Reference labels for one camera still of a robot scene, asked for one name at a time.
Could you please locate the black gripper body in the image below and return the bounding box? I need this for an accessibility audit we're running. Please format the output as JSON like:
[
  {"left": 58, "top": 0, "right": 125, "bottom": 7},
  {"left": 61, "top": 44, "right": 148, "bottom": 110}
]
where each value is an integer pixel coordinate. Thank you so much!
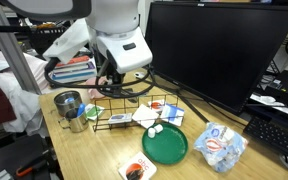
[{"left": 100, "top": 49, "right": 126, "bottom": 85}]

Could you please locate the pink pot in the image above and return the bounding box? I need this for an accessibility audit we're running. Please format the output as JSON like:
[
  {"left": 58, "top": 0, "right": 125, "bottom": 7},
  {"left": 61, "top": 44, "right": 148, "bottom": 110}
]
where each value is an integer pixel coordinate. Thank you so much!
[{"left": 85, "top": 76, "right": 107, "bottom": 100}]

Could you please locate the round steel pot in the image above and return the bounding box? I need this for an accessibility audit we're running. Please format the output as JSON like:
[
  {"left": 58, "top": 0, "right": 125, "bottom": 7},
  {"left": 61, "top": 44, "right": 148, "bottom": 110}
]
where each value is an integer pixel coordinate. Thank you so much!
[{"left": 53, "top": 90, "right": 83, "bottom": 117}]

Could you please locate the green white booklet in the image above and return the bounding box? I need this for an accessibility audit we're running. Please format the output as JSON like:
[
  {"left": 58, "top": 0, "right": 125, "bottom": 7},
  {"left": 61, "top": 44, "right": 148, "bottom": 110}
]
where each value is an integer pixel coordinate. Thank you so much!
[{"left": 84, "top": 103, "right": 106, "bottom": 122}]

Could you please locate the white book blue circle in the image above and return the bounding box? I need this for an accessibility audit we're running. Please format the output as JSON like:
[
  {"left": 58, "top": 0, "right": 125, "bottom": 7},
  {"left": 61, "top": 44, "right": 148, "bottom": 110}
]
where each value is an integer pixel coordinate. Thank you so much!
[{"left": 107, "top": 113, "right": 133, "bottom": 125}]

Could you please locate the blue plastic spoon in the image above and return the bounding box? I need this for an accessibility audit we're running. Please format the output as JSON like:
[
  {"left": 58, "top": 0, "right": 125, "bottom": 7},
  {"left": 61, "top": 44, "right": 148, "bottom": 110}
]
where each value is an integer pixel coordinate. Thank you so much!
[{"left": 76, "top": 103, "right": 86, "bottom": 118}]

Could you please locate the purple book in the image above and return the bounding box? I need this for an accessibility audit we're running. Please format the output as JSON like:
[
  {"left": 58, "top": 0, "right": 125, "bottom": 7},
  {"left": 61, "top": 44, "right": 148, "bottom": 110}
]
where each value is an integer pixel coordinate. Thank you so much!
[{"left": 52, "top": 61, "right": 97, "bottom": 75}]

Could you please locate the white card orange circle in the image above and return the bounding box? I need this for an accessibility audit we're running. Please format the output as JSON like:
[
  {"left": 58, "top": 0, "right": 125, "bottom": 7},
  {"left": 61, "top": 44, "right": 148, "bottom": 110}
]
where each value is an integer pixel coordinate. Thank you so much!
[{"left": 147, "top": 99, "right": 167, "bottom": 113}]

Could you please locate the red book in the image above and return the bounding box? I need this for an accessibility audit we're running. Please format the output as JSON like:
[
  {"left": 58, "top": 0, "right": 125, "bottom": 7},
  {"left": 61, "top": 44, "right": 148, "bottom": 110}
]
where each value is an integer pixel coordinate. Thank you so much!
[{"left": 55, "top": 55, "right": 91, "bottom": 68}]

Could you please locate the small white cylinder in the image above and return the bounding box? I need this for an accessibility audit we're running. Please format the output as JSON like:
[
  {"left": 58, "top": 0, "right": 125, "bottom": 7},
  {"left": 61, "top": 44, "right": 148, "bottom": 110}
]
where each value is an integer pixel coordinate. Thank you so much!
[
  {"left": 153, "top": 123, "right": 164, "bottom": 134},
  {"left": 147, "top": 127, "right": 157, "bottom": 139}
]

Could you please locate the blue white card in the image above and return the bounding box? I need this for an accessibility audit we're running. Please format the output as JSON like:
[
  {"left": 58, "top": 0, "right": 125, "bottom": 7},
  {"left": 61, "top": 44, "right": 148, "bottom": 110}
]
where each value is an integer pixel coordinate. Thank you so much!
[{"left": 159, "top": 103, "right": 186, "bottom": 127}]

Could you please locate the black monitor stand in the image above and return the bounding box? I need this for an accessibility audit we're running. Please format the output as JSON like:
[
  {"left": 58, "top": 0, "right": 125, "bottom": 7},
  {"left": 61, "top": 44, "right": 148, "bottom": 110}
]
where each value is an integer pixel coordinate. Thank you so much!
[{"left": 148, "top": 66, "right": 212, "bottom": 124}]

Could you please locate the green round plate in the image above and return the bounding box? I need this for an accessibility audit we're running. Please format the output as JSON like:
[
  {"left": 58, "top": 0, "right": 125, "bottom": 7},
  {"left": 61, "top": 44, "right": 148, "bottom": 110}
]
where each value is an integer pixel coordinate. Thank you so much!
[{"left": 141, "top": 122, "right": 189, "bottom": 166}]

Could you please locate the red black abc card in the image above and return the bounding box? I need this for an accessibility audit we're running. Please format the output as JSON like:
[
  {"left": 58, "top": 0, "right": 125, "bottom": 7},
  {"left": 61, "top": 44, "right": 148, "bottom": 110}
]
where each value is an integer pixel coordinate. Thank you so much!
[{"left": 117, "top": 152, "right": 158, "bottom": 180}]

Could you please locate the white cloth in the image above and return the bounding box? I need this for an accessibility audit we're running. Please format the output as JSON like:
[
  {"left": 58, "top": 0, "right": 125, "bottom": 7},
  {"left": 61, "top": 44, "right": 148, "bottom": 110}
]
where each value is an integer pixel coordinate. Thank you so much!
[{"left": 0, "top": 53, "right": 53, "bottom": 138}]

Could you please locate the large black monitor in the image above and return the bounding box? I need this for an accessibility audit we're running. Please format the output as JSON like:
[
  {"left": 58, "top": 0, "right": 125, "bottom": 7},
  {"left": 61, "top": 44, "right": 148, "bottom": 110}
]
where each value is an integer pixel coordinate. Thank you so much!
[{"left": 143, "top": 1, "right": 288, "bottom": 116}]

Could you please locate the blue white plastic bag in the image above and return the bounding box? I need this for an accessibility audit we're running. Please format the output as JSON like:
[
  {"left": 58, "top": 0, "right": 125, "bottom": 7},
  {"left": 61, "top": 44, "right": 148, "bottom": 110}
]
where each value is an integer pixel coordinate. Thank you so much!
[{"left": 193, "top": 121, "right": 249, "bottom": 174}]

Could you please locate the white paper sheet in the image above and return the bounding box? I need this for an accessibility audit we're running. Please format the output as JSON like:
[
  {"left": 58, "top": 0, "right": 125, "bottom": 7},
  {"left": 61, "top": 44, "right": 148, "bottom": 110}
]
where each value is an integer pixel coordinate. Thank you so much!
[{"left": 250, "top": 94, "right": 288, "bottom": 121}]

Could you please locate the black keyboard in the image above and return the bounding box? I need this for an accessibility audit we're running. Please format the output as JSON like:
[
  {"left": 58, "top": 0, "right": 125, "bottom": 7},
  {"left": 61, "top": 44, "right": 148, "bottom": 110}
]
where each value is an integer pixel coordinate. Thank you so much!
[{"left": 243, "top": 115, "right": 288, "bottom": 164}]

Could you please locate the black wire rack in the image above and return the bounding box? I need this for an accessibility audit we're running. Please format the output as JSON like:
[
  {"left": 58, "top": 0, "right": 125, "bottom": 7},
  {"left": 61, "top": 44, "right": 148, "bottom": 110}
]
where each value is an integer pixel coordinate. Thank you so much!
[{"left": 92, "top": 94, "right": 180, "bottom": 133}]

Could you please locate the steel cup with handle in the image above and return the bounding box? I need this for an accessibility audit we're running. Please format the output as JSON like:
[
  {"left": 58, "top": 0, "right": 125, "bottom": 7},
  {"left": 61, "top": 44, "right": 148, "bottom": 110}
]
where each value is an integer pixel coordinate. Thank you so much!
[{"left": 57, "top": 107, "right": 90, "bottom": 134}]

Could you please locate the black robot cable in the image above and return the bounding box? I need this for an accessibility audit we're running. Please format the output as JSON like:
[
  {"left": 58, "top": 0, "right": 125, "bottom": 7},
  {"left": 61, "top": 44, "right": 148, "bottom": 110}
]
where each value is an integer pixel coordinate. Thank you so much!
[{"left": 43, "top": 58, "right": 158, "bottom": 100}]

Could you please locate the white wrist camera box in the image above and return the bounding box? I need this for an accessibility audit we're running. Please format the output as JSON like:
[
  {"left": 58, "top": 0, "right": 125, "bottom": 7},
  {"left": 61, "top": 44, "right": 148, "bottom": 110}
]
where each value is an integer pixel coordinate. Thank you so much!
[{"left": 43, "top": 19, "right": 92, "bottom": 64}]

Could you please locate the black wire basket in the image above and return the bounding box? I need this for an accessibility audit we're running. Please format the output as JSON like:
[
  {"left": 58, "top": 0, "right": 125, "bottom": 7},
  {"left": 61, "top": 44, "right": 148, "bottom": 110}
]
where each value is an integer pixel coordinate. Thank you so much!
[{"left": 28, "top": 26, "right": 68, "bottom": 55}]

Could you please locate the grey metal frame post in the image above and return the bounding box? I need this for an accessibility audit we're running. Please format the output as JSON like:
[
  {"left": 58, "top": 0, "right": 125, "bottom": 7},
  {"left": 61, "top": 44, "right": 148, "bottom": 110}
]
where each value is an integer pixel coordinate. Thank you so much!
[{"left": 0, "top": 0, "right": 42, "bottom": 96}]

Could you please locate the orange handled tool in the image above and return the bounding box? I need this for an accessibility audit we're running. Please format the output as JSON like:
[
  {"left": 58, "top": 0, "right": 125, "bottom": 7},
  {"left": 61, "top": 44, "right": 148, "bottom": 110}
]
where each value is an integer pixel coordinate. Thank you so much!
[{"left": 15, "top": 156, "right": 48, "bottom": 178}]

